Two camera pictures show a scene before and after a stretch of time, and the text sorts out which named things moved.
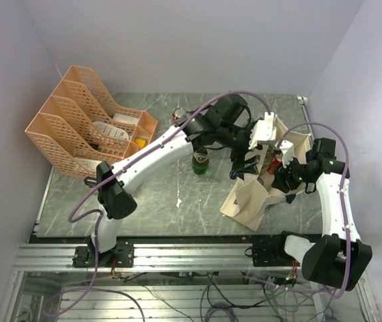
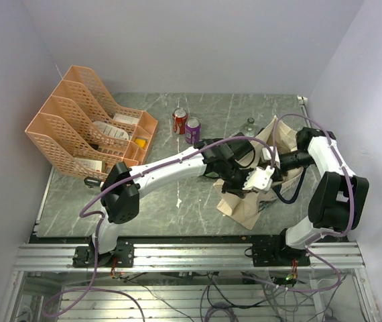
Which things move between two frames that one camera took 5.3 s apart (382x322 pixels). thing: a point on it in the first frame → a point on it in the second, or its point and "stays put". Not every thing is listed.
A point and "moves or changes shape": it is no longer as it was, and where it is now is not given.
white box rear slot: x=126 y=118 stays put
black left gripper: x=240 y=166 → x=237 y=190
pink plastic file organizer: x=80 y=128 stays put
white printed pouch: x=110 y=131 stays put
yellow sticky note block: x=141 y=142 stays put
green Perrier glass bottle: x=200 y=161 moves or changes shape
